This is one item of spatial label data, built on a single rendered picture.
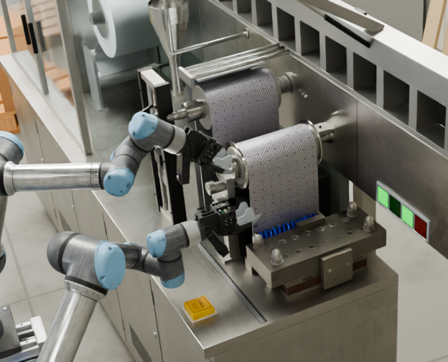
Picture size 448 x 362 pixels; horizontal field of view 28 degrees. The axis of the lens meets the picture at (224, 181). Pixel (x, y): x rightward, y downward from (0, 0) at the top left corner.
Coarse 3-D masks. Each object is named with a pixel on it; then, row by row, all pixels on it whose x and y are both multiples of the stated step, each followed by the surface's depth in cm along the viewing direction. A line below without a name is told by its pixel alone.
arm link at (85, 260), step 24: (72, 240) 234; (96, 240) 234; (72, 264) 231; (96, 264) 228; (120, 264) 234; (72, 288) 229; (96, 288) 229; (72, 312) 227; (48, 336) 228; (72, 336) 227; (48, 360) 225; (72, 360) 228
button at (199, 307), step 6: (192, 300) 269; (198, 300) 269; (204, 300) 269; (186, 306) 268; (192, 306) 267; (198, 306) 267; (204, 306) 266; (210, 306) 266; (192, 312) 264; (198, 312) 264; (204, 312) 265; (210, 312) 266; (192, 318) 265; (198, 318) 265
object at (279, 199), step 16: (288, 176) 273; (304, 176) 276; (256, 192) 271; (272, 192) 273; (288, 192) 276; (304, 192) 279; (256, 208) 273; (272, 208) 276; (288, 208) 279; (304, 208) 282; (256, 224) 276; (272, 224) 279
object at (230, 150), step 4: (312, 132) 274; (316, 140) 274; (316, 144) 274; (228, 148) 271; (232, 148) 268; (228, 152) 272; (232, 152) 269; (236, 152) 266; (236, 156) 267; (240, 160) 265; (240, 164) 266; (240, 168) 267; (240, 176) 269; (244, 176) 267; (236, 180) 273; (240, 180) 270
